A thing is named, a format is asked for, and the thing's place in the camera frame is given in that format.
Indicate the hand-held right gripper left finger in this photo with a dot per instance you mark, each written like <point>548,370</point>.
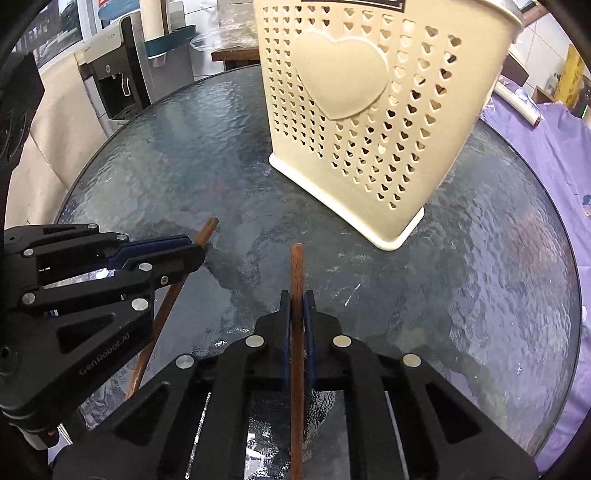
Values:
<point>286,332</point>

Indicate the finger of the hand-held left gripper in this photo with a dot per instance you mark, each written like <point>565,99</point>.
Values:
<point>175,265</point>
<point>69,240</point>

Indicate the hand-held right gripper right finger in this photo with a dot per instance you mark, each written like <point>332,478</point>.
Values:
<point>308,332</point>

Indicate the brown wooden chopstick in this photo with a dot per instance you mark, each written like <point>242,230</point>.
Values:
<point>297,267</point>
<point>207,230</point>

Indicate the beige plastic utensil basket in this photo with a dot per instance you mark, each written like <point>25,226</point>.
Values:
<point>341,78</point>

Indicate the white grey water dispenser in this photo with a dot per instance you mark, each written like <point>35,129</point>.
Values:
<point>115,69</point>

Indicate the dark wooden counter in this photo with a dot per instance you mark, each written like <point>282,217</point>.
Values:
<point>235,57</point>

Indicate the teal white storage holder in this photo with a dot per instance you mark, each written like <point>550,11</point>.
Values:
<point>171,44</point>

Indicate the clear plastic bag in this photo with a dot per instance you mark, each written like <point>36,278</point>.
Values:
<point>221,34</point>

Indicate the blue water jug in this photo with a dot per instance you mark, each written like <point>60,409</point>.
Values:
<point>117,8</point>

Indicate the cream paper roll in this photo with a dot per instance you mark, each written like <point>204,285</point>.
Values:
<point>153,18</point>

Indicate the purple floral cloth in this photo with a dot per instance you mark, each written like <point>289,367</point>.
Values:
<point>545,184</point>

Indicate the cream frying pan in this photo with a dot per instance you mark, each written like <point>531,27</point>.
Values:
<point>517,105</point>

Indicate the small wooden box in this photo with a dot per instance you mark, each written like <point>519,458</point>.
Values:
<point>547,98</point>

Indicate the small glass jar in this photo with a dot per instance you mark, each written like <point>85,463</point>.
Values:
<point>555,82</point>

